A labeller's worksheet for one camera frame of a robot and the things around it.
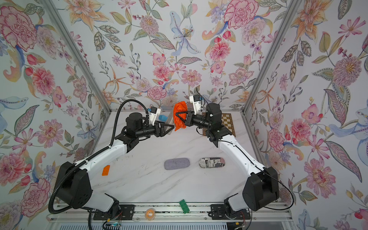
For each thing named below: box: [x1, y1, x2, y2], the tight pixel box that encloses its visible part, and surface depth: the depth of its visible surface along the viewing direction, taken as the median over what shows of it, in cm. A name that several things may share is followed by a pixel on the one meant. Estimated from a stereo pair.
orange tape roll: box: [144, 207, 156, 221], surface depth 75 cm
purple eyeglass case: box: [163, 157, 191, 171], surface depth 90 cm
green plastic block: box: [178, 198, 190, 215], surface depth 77 cm
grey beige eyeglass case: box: [167, 105, 174, 136], surface depth 75 cm
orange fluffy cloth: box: [173, 100, 188, 132], surface depth 71 cm
